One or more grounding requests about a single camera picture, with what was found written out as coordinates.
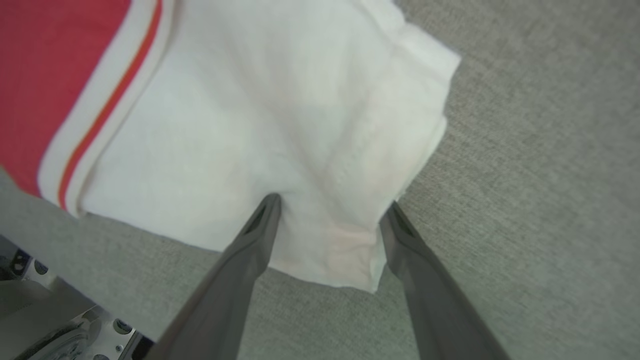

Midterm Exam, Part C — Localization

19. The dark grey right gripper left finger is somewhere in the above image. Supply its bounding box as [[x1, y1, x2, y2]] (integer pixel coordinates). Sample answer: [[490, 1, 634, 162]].
[[144, 192, 283, 360]]

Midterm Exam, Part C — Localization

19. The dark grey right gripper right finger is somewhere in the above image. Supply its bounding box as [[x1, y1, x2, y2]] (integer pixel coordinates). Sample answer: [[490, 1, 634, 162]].
[[378, 200, 512, 360]]

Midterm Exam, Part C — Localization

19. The red white basketball jersey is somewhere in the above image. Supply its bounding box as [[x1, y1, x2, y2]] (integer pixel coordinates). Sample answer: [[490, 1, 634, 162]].
[[0, 0, 462, 294]]

